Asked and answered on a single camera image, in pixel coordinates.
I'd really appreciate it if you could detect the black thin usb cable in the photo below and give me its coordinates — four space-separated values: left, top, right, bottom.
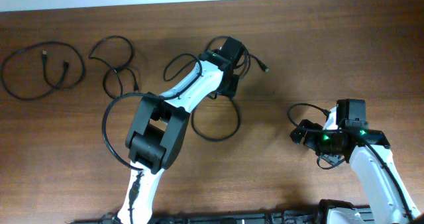
87 35 139 101

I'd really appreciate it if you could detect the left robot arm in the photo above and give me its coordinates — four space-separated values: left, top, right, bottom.
116 37 246 223

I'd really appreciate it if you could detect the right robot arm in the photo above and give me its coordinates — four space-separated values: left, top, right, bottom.
290 99 423 223

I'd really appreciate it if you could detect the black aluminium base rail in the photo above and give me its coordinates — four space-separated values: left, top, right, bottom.
69 199 375 224

